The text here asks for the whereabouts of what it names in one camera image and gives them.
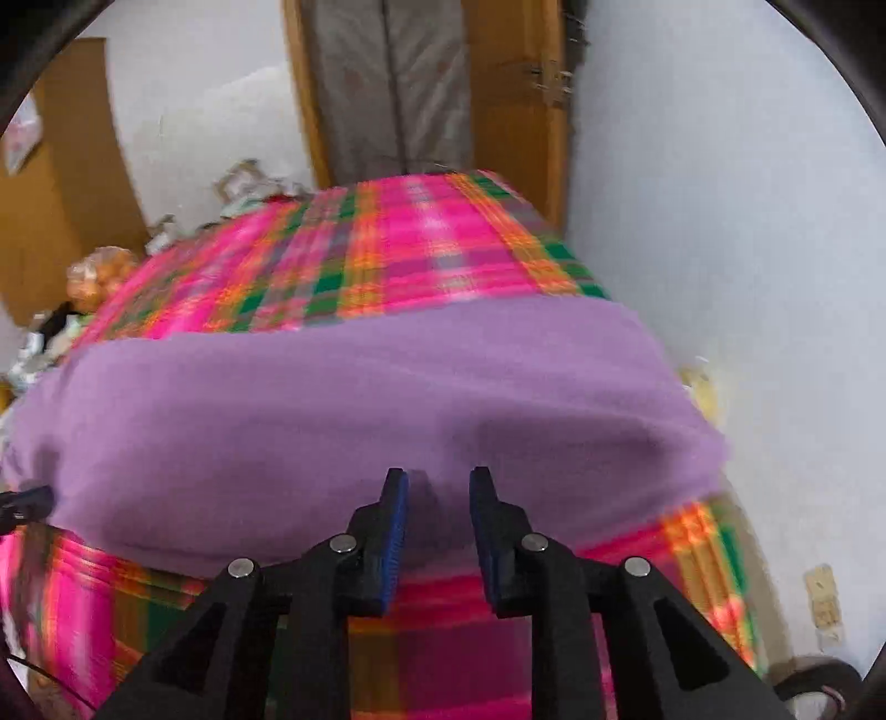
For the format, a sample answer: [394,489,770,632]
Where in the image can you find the bag of oranges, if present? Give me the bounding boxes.
[65,245,144,314]

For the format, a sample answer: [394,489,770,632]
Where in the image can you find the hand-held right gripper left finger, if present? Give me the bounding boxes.
[93,467,411,720]

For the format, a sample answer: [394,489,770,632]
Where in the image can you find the wooden wardrobe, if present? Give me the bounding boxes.
[0,38,151,328]

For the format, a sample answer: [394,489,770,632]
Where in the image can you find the black tape roll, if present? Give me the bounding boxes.
[771,657,864,720]

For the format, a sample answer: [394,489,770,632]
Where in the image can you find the wooden door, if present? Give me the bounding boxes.
[463,0,581,231]

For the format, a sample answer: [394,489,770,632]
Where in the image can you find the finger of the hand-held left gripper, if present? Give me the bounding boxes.
[0,485,55,534]

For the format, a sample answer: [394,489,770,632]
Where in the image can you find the pink green plaid blanket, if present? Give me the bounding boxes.
[0,169,763,720]

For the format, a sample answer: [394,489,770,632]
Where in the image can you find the wooden door frame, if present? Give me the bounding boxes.
[282,0,333,191]

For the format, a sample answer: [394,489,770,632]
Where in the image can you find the wall socket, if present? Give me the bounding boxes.
[803,564,847,650]

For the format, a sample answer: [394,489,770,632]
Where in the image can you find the translucent screen curtain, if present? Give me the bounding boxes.
[305,0,480,187]

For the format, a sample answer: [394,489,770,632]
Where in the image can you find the brown labelled cardboard box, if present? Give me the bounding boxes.
[214,159,293,203]

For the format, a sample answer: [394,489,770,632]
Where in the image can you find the white plastic bag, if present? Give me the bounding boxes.
[3,111,44,176]

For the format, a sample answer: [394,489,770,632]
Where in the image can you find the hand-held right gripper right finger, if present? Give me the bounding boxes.
[469,465,794,720]

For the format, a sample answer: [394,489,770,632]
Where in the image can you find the purple fleece pants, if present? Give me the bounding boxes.
[0,297,735,579]

